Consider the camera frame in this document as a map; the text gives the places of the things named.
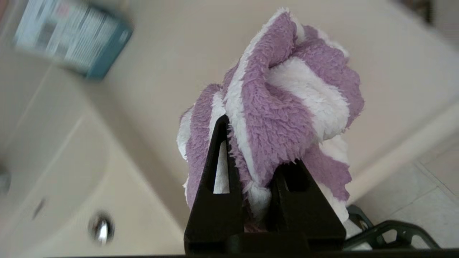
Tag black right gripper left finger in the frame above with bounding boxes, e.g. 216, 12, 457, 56
184, 115, 246, 254

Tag chrome drain stopper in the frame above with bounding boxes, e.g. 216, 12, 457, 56
88, 212, 115, 245

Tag purple white striped towel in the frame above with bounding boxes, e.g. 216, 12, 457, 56
176, 8, 365, 231

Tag beige sink basin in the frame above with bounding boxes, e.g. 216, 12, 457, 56
0, 47, 185, 257

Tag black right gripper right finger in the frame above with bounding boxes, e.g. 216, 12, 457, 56
267, 159, 346, 251

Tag white printed packet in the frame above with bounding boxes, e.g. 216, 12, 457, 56
14, 0, 119, 72

